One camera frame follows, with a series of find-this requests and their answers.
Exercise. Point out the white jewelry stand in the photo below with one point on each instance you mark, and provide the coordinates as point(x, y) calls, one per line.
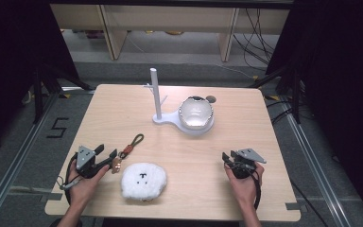
point(157, 101)

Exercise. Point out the white fluffy plush toy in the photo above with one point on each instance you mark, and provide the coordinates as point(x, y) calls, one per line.
point(144, 182)

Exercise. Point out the dark round disc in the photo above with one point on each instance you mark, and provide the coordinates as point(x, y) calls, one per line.
point(211, 99)

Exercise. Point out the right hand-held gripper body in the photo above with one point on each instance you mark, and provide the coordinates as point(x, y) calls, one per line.
point(249, 155)

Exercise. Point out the black metal stand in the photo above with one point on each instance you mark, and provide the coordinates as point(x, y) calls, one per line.
point(295, 94)
point(38, 94)

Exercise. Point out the person's left hand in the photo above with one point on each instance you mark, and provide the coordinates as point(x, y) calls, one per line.
point(81, 189)

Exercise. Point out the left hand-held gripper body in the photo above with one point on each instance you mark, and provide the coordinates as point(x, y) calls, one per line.
point(84, 157)

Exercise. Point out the black curtain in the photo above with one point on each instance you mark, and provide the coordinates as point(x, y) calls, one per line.
point(343, 78)
point(12, 63)

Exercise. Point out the person's right hand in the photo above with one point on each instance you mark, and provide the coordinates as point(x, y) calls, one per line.
point(245, 189)

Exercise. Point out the light wooden desk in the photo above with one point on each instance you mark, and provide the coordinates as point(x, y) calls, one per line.
point(170, 19)

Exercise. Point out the aluminium floor rail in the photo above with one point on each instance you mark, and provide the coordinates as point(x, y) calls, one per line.
point(15, 164)
point(315, 164)

